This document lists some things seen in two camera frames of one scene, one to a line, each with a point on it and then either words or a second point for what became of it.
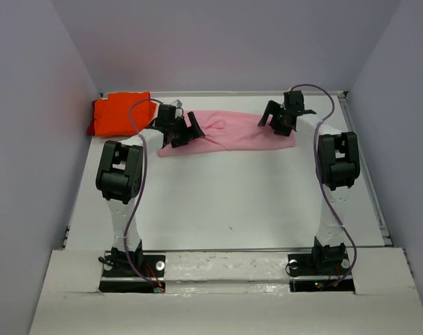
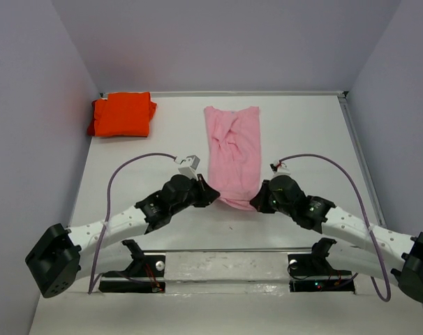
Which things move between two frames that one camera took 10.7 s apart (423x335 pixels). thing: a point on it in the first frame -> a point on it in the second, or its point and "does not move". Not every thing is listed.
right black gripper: (271, 107) -> (259, 200)
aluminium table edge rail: (244, 94) does not move
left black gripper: (186, 137) -> (206, 195)
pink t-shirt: (227, 130) -> (234, 154)
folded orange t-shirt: (111, 116) does not move
